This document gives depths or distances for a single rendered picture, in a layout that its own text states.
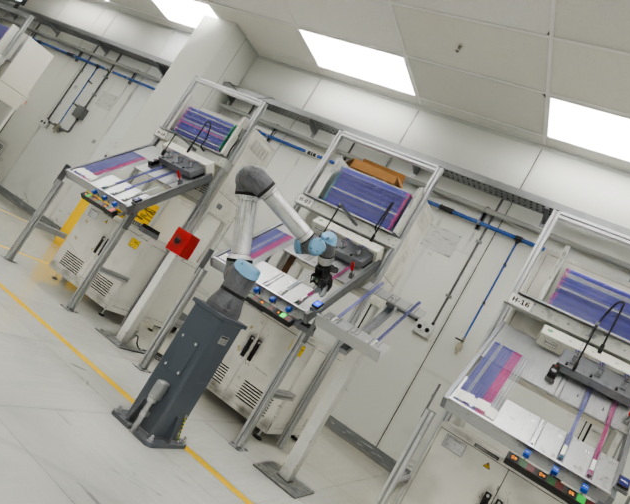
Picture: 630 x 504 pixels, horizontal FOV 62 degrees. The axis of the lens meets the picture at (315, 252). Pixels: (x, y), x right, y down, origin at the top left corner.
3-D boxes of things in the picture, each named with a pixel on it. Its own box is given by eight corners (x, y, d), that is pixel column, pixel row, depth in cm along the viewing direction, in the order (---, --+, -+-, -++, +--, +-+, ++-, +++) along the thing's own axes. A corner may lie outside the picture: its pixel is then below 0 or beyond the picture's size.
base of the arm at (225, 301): (224, 316, 204) (237, 294, 205) (198, 299, 211) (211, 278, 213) (243, 324, 217) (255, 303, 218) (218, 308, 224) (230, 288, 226)
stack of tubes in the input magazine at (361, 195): (389, 230, 307) (411, 192, 310) (321, 199, 330) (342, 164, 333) (393, 237, 318) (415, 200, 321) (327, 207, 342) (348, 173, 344)
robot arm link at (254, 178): (258, 155, 211) (333, 244, 221) (253, 158, 221) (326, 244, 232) (236, 173, 209) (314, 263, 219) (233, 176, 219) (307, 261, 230)
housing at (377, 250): (373, 271, 310) (377, 252, 302) (309, 239, 333) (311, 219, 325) (380, 266, 315) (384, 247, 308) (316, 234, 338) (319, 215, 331)
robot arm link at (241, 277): (223, 285, 208) (240, 256, 209) (219, 282, 221) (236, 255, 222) (248, 300, 211) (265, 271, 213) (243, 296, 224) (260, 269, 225)
